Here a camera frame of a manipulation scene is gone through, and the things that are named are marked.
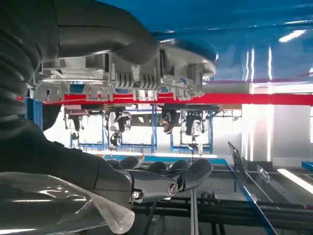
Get blue metal shelf rack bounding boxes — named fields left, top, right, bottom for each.
left=24, top=0, right=313, bottom=235

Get white black humanoid robot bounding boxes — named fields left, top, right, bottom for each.
left=63, top=108, right=85, bottom=141
left=104, top=110, right=133, bottom=147
left=180, top=110, right=209, bottom=150

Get person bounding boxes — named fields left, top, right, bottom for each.
left=159, top=108, right=177, bottom=136

